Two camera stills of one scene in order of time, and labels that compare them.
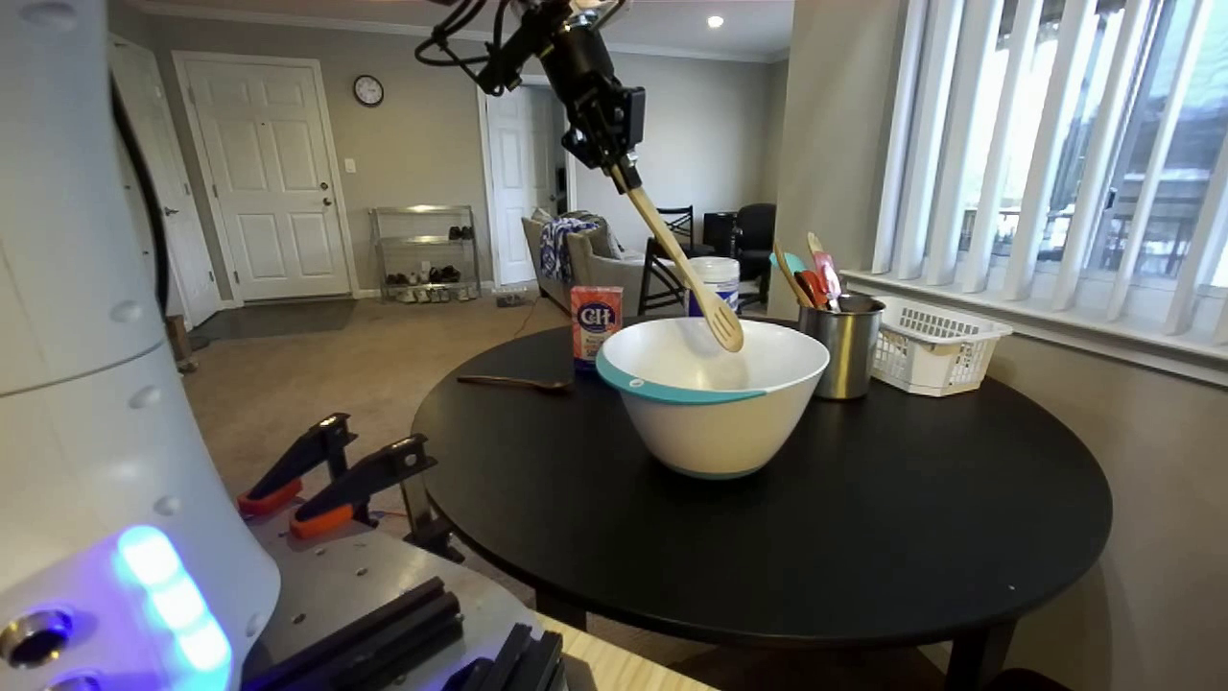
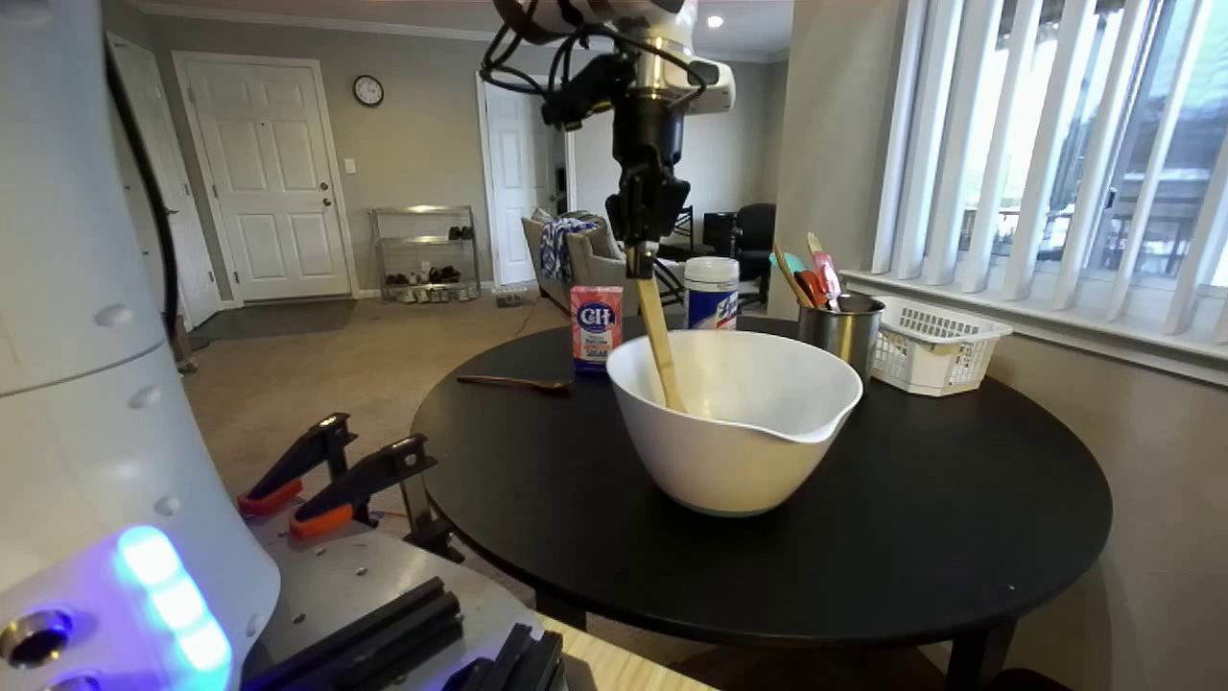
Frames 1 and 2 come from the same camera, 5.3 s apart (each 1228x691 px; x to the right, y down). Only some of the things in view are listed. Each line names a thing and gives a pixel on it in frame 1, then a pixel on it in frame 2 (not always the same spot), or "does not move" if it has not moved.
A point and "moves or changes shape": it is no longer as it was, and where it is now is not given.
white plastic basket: (936, 345) does not move
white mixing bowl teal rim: (703, 408) moves or changes shape
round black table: (888, 514) does not move
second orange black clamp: (347, 500) does not move
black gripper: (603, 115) -> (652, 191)
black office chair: (750, 234) does not move
